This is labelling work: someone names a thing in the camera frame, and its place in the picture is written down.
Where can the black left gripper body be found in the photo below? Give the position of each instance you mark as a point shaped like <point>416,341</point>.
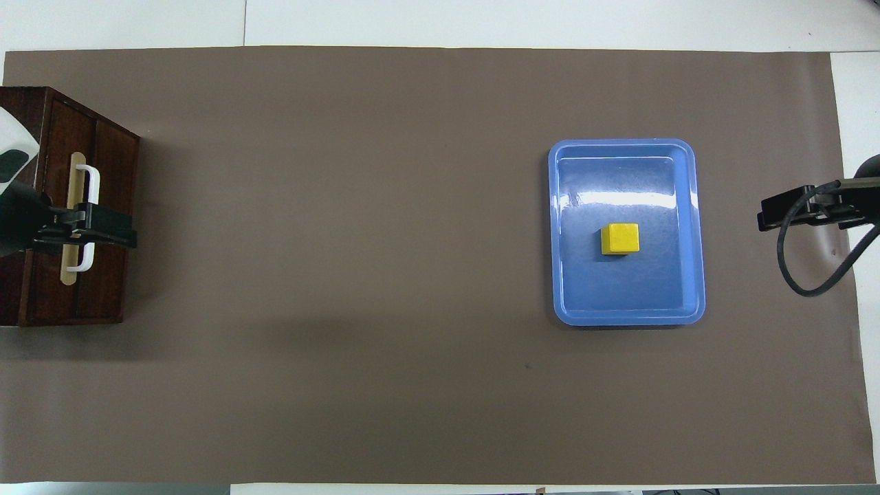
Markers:
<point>20,220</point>

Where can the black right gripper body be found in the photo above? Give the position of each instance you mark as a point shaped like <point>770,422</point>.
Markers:
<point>849,194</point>

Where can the wooden drawer dark front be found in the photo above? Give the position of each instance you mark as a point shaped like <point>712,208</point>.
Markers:
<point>58,137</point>

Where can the yellow cube block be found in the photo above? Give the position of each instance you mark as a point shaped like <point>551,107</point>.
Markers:
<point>621,238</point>

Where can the dark wooden cabinet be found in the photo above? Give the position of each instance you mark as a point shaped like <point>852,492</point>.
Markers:
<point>117,295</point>

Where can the blue plastic tray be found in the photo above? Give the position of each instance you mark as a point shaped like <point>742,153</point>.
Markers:
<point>619,295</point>

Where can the brown paper table mat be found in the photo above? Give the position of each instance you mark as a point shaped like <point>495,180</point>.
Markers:
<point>344,275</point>

